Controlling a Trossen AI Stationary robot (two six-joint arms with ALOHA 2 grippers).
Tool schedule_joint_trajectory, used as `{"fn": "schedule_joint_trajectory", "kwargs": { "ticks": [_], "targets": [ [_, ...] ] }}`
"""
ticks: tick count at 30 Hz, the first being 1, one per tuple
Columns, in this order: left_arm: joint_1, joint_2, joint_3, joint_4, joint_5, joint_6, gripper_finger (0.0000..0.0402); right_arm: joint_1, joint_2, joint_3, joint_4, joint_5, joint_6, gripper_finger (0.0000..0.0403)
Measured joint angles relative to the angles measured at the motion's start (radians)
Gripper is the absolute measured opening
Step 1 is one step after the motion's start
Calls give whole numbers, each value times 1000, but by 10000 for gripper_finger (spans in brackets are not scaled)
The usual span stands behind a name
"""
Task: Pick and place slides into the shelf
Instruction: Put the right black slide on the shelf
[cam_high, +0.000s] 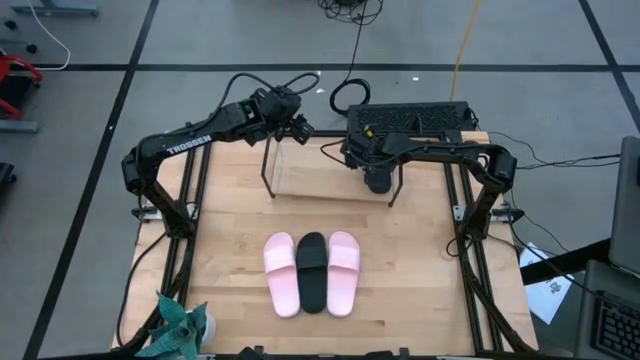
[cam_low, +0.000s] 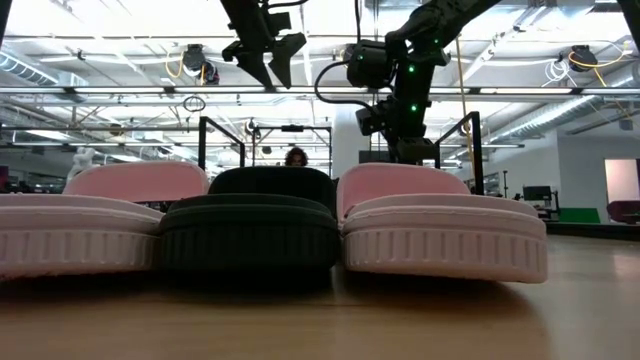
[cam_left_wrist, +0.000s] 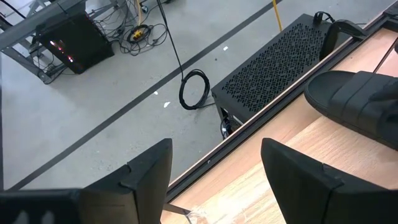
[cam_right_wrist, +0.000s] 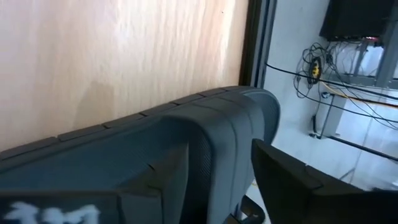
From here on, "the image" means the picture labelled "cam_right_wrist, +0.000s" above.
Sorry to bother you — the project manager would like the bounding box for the grey metal table frame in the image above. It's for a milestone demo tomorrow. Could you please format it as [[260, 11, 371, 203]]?
[[323, 0, 398, 91]]

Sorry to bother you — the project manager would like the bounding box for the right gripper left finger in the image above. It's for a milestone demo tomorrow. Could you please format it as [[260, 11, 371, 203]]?
[[0, 142, 190, 224]]

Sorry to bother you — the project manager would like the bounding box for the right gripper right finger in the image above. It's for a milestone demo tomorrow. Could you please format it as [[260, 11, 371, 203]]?
[[251, 139, 398, 224]]

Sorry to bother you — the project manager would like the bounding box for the black electronics box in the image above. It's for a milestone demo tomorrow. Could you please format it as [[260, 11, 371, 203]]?
[[319, 0, 398, 42]]

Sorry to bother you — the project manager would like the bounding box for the black rubber slide sandal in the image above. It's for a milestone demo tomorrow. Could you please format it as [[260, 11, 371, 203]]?
[[0, 85, 280, 224]]

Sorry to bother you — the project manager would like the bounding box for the grey table leg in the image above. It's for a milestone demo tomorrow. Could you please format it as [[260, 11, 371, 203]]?
[[309, 93, 398, 162]]

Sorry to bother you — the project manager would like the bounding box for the black power cable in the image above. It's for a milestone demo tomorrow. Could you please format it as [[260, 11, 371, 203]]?
[[266, 63, 398, 101]]

